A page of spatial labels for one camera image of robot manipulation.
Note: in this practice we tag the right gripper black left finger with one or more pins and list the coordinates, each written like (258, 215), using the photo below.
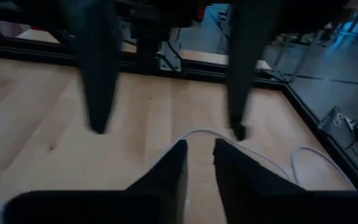
(169, 174)

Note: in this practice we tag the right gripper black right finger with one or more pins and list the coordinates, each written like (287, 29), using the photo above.
(241, 174)

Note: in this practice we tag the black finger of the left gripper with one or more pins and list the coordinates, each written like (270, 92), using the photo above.
(247, 56)
(98, 68)

